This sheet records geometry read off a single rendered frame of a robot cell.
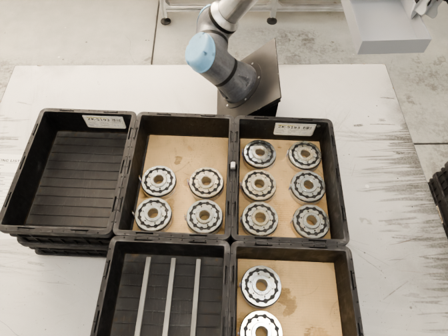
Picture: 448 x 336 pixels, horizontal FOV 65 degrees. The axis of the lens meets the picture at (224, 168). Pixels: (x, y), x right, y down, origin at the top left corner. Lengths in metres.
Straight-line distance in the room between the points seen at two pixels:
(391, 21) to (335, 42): 1.61
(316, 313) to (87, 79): 1.23
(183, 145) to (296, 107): 0.52
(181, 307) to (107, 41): 2.28
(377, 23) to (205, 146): 0.67
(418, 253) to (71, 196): 1.08
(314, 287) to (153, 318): 0.42
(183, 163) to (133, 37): 1.90
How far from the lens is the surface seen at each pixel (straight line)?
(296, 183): 1.06
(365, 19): 1.31
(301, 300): 0.98
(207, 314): 0.95
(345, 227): 0.96
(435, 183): 2.04
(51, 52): 2.95
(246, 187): 1.03
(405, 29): 1.31
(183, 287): 0.97
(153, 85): 1.51
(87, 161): 1.18
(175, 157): 1.12
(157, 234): 0.91
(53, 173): 1.20
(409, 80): 2.82
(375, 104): 1.55
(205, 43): 1.16
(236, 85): 1.22
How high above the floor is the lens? 1.77
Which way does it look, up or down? 60 degrees down
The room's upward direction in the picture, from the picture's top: 1 degrees clockwise
